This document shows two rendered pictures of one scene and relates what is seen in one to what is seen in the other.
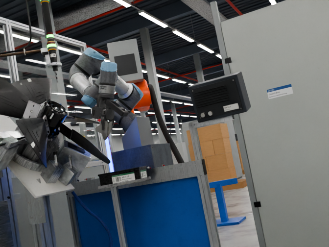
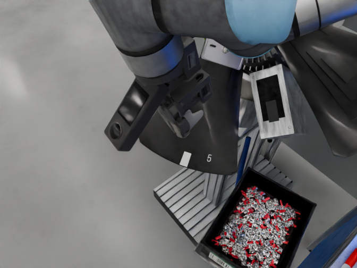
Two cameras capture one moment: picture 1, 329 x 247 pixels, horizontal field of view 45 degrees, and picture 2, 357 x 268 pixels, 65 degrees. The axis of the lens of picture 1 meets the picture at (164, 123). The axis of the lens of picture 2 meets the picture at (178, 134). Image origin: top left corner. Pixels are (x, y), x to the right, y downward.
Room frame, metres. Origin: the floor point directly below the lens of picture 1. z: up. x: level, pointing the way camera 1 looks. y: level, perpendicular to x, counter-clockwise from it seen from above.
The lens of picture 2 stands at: (2.01, -0.01, 1.46)
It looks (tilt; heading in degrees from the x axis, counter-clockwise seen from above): 52 degrees down; 115
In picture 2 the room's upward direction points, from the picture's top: straight up
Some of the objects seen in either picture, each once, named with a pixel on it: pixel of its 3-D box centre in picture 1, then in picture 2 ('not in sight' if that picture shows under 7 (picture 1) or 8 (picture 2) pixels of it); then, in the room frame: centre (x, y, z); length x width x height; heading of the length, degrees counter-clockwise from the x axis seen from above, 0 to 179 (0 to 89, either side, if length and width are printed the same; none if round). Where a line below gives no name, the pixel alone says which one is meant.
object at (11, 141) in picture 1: (10, 141); not in sight; (1.66, 0.65, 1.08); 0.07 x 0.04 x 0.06; 165
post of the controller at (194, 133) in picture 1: (195, 141); not in sight; (2.06, -0.14, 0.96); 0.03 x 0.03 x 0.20; 64
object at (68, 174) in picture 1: (67, 173); (239, 111); (1.94, 0.51, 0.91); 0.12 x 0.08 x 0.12; 64
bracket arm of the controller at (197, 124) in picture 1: (210, 121); not in sight; (2.02, -0.23, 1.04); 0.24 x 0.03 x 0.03; 64
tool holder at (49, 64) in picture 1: (51, 57); not in sight; (1.97, 0.50, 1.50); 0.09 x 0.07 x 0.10; 99
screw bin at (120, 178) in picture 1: (124, 176); (257, 227); (2.07, 0.25, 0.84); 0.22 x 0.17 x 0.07; 80
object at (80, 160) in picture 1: (71, 158); (279, 105); (2.03, 0.50, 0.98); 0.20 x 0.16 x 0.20; 64
